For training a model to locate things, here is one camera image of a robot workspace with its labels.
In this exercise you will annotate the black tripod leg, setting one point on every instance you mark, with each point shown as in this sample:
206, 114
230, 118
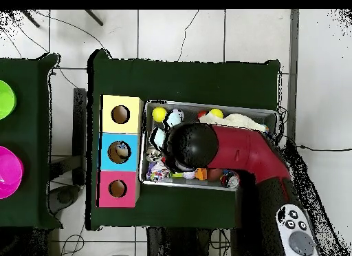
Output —
94, 18
30, 18

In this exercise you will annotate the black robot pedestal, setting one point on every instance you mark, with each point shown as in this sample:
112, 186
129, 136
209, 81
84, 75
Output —
176, 245

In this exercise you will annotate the colourful candy packet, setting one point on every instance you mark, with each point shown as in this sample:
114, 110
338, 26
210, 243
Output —
158, 172

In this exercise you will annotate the cream cloth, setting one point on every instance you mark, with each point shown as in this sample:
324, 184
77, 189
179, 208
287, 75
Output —
239, 121

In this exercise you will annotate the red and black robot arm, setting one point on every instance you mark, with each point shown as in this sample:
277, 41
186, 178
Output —
239, 151

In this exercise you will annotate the green plate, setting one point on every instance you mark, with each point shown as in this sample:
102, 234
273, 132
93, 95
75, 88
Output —
7, 100

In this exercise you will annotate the small tin can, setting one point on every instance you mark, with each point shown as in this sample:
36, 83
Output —
152, 154

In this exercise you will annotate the brown toy football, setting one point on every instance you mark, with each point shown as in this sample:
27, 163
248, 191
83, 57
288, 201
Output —
214, 173

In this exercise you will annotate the silver mesh bin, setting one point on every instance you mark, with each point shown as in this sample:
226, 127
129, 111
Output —
192, 107

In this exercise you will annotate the magenta plate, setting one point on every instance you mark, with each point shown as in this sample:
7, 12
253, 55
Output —
9, 172

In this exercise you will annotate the red plastic ball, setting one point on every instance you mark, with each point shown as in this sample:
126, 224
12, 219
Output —
202, 114

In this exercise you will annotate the wooden three-hole box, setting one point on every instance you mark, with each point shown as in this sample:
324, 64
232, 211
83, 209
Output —
121, 128

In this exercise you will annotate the yellow plastic ball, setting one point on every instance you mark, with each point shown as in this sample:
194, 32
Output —
159, 114
216, 112

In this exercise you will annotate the crushed black soda can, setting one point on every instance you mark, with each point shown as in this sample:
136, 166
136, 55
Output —
230, 179

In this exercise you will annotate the dark green tablecloth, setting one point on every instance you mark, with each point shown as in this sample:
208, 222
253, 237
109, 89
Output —
30, 129
178, 82

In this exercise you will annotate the mint green cloth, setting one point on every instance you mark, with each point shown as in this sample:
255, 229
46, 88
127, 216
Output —
173, 119

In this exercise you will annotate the orange plastic tray block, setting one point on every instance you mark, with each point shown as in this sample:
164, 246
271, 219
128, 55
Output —
201, 174

